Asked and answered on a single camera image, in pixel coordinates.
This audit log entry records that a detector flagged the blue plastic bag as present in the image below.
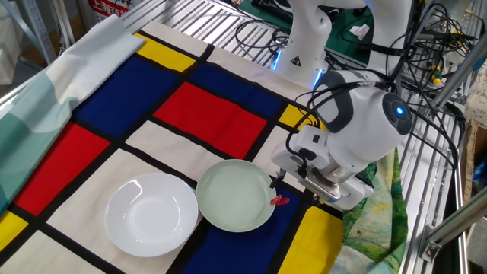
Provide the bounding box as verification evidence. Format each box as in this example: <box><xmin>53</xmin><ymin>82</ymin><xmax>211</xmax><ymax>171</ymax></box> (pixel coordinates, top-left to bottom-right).
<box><xmin>471</xmin><ymin>158</ymin><xmax>487</xmax><ymax>196</ymax></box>

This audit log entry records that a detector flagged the black table cable bundle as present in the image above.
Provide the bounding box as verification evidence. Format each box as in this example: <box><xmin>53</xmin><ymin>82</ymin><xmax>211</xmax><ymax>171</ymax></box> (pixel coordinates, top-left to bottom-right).
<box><xmin>395</xmin><ymin>49</ymin><xmax>467</xmax><ymax>171</ymax></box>

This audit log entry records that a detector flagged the green painted landscape cloth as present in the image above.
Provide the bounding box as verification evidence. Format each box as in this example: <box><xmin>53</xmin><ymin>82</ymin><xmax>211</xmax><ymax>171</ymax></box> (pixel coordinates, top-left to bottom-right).
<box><xmin>329</xmin><ymin>147</ymin><xmax>409</xmax><ymax>274</ymax></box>

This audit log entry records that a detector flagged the dark green mat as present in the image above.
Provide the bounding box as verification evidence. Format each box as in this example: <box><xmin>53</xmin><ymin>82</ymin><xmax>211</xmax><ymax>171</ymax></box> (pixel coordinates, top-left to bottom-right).
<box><xmin>237</xmin><ymin>0</ymin><xmax>381</xmax><ymax>68</ymax></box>

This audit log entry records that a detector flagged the white plate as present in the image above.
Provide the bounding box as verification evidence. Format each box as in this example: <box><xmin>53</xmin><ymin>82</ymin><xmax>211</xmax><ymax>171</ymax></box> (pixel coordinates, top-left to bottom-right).
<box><xmin>104</xmin><ymin>172</ymin><xmax>199</xmax><ymax>259</ymax></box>

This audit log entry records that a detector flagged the yellow green handle screwdriver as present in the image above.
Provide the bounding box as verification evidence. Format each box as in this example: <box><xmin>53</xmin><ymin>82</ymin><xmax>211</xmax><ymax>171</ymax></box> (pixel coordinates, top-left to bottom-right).
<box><xmin>431</xmin><ymin>65</ymin><xmax>444</xmax><ymax>86</ymax></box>

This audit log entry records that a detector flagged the red white sign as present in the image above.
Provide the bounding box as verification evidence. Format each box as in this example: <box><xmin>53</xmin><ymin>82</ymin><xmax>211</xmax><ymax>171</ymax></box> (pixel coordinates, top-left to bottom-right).
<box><xmin>88</xmin><ymin>0</ymin><xmax>132</xmax><ymax>23</ymax></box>

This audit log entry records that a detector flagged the small red plastic clamp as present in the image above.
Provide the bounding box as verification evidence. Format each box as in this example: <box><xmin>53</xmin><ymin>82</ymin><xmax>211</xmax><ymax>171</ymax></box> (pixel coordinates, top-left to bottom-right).
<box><xmin>269</xmin><ymin>194</ymin><xmax>291</xmax><ymax>207</ymax></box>

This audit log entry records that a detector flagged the black coiled cable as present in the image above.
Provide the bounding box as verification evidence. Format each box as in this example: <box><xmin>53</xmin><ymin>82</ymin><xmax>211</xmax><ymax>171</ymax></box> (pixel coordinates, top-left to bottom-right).
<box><xmin>234</xmin><ymin>18</ymin><xmax>292</xmax><ymax>59</ymax></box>

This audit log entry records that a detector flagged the brown cardboard box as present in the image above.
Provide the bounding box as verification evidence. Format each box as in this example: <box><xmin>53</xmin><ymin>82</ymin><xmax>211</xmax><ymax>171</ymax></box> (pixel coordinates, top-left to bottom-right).
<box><xmin>459</xmin><ymin>117</ymin><xmax>487</xmax><ymax>209</ymax></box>

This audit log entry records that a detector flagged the white paper with writing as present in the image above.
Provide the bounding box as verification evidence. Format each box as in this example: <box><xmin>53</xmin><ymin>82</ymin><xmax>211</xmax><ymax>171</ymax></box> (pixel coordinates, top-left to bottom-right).
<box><xmin>463</xmin><ymin>62</ymin><xmax>487</xmax><ymax>126</ymax></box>

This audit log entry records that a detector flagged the crumpled white paper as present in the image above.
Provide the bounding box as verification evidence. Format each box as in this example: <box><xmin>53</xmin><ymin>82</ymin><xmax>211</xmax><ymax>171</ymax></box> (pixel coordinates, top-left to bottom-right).
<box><xmin>349</xmin><ymin>23</ymin><xmax>371</xmax><ymax>41</ymax></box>

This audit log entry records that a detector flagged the grey steel shelf frame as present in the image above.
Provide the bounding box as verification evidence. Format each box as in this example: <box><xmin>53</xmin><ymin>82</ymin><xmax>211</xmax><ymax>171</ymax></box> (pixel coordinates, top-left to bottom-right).
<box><xmin>0</xmin><ymin>0</ymin><xmax>77</xmax><ymax>65</ymax></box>

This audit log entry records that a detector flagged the pale green plate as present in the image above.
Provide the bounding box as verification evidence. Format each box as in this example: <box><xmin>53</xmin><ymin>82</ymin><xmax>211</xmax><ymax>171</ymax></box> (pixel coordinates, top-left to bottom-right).
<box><xmin>195</xmin><ymin>158</ymin><xmax>278</xmax><ymax>234</ymax></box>

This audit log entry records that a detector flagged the aluminium profile bar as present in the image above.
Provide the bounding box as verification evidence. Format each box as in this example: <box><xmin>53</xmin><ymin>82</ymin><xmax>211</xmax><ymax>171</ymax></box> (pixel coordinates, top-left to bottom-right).
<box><xmin>428</xmin><ymin>40</ymin><xmax>487</xmax><ymax>110</ymax></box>

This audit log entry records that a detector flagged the aluminium profile with bracket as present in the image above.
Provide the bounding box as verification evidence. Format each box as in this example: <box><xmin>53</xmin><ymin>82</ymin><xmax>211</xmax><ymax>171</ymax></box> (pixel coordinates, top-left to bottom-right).
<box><xmin>418</xmin><ymin>196</ymin><xmax>487</xmax><ymax>264</ymax></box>

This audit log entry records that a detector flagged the colour block tablecloth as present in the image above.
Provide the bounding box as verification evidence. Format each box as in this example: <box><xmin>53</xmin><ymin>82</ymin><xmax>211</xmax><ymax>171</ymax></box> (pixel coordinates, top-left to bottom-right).
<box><xmin>0</xmin><ymin>19</ymin><xmax>395</xmax><ymax>274</ymax></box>

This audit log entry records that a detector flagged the black flat device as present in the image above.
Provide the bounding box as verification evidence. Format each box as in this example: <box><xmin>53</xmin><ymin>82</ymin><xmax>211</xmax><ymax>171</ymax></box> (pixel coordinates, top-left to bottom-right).
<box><xmin>250</xmin><ymin>0</ymin><xmax>294</xmax><ymax>23</ymax></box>

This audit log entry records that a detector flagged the pale teal white cloth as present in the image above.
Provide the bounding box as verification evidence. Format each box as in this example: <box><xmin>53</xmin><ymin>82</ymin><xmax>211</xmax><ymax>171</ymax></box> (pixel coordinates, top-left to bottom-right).
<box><xmin>0</xmin><ymin>14</ymin><xmax>147</xmax><ymax>216</ymax></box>

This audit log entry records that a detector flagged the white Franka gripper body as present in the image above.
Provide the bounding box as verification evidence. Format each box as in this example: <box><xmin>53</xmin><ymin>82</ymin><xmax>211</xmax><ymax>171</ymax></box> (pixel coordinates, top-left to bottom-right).
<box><xmin>270</xmin><ymin>145</ymin><xmax>376</xmax><ymax>212</ymax></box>

